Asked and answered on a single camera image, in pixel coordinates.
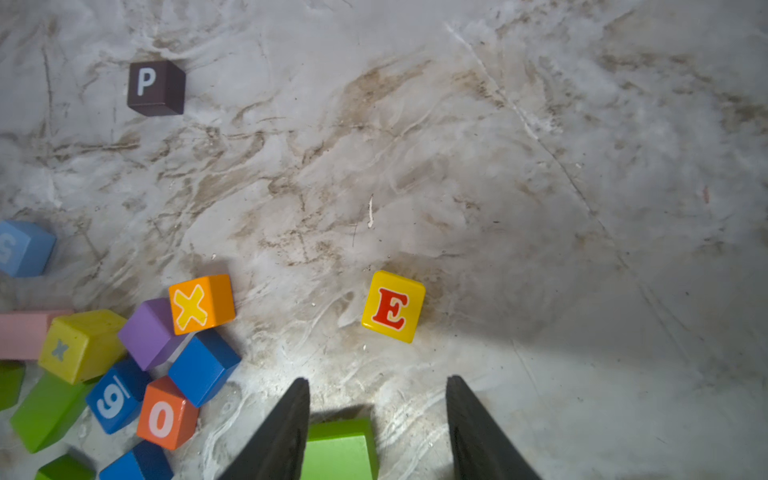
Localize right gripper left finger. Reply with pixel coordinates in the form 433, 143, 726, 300
219, 377, 310, 479

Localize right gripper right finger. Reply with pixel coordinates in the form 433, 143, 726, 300
446, 375, 540, 480

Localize yellow E block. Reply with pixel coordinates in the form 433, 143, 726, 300
361, 270, 426, 344

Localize dark P block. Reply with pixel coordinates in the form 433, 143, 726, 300
127, 60, 186, 116

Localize long green block right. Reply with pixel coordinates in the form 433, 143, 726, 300
300, 418, 379, 480

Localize long green block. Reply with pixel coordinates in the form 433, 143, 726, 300
10, 372, 100, 453
300, 418, 379, 480

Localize orange 0 block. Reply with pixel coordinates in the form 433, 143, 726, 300
137, 376, 199, 451

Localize blue block upper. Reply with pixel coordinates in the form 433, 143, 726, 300
168, 329, 241, 408

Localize blue block middle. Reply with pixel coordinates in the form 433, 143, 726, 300
99, 440, 174, 480

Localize orange X block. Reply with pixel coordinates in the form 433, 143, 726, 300
168, 274, 236, 336

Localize blue 9 block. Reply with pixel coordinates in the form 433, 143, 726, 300
86, 357, 152, 435

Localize purple block upper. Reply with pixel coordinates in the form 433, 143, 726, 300
118, 298, 186, 371

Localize small green block middle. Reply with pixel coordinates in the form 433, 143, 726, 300
34, 454, 96, 480

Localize yellow-green X block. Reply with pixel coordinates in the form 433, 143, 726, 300
38, 309, 127, 385

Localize long green block left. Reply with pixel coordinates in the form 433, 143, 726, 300
10, 372, 100, 453

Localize green N block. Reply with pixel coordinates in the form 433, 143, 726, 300
0, 360, 26, 411

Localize long pink block upper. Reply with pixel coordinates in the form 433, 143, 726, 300
0, 309, 74, 361

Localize light blue S block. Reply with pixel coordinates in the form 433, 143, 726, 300
1, 220, 57, 278

